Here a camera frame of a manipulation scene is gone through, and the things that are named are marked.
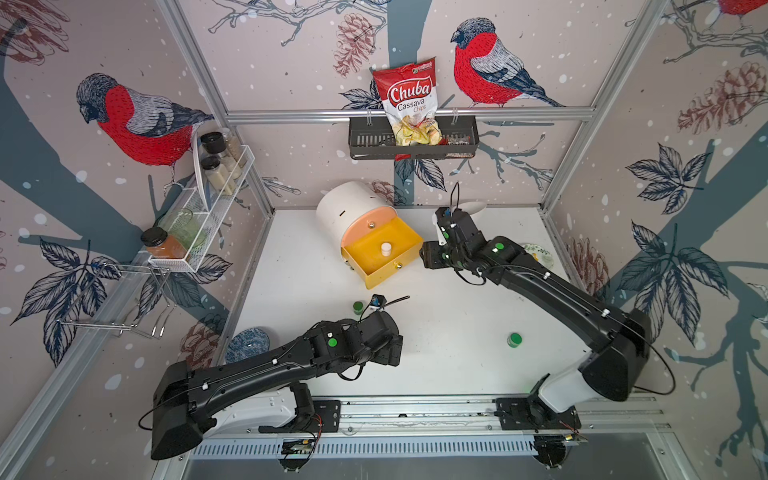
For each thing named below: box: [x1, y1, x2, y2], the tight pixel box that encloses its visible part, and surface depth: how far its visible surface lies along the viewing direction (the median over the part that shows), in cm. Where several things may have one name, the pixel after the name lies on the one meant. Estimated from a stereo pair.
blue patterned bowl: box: [225, 328, 270, 364], surface depth 85 cm
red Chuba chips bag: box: [372, 56, 443, 162], surface depth 84 cm
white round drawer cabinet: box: [316, 181, 396, 261], surface depth 94 cm
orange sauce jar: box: [140, 227, 187, 260], surface depth 62 cm
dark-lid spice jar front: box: [201, 155, 235, 196], surface depth 79 cm
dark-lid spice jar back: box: [201, 128, 232, 158], surface depth 81 cm
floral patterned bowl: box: [522, 243, 555, 270], surface depth 103 cm
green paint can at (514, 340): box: [507, 332, 523, 348], surface depth 85 cm
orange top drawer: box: [340, 206, 397, 248], surface depth 88 cm
